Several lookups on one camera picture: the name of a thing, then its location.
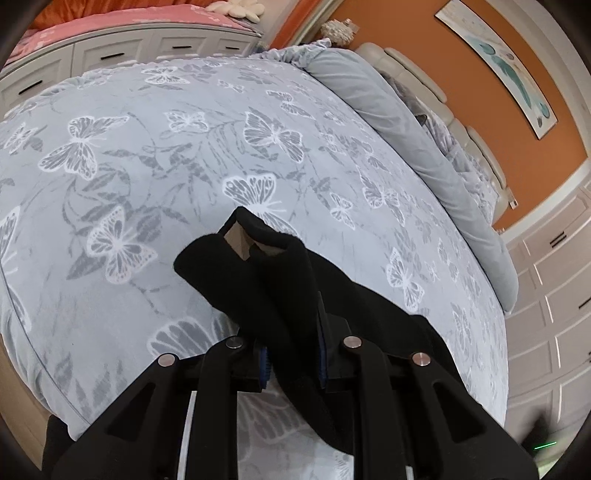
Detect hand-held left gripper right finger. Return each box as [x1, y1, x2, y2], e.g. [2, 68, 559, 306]
[318, 316, 539, 480]

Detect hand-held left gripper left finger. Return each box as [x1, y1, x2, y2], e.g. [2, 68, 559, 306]
[55, 336, 271, 480]

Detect black pants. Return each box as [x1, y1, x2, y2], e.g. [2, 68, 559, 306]
[173, 206, 446, 455]

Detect white wardrobe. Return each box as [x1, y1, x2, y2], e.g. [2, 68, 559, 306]
[492, 161, 591, 435]

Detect grey duvet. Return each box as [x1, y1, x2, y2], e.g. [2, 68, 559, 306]
[307, 48, 520, 315]

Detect butterfly print bed sheet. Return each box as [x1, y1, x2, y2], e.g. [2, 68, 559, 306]
[0, 39, 511, 480]

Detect butterfly print pillow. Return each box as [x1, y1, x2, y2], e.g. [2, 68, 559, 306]
[402, 88, 498, 217]

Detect beige padded headboard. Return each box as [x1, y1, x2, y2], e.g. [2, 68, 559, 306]
[355, 41, 509, 195]

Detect white bedside ornament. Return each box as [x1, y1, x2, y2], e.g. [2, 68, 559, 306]
[321, 18, 358, 45]

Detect white drawer cabinet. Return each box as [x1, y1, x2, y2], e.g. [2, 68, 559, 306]
[0, 23, 266, 116]

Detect white flower-shaped cushion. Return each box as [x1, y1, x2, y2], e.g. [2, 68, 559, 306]
[205, 0, 264, 21]

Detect pink cabinet mat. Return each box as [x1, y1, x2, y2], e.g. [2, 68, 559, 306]
[14, 0, 259, 51]

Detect wide orange curtain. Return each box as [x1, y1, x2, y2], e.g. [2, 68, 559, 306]
[32, 0, 204, 26]

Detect wooden bed frame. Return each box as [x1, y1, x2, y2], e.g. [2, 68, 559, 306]
[0, 339, 70, 467]

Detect framed wall picture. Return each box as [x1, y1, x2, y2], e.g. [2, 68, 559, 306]
[434, 0, 559, 139]

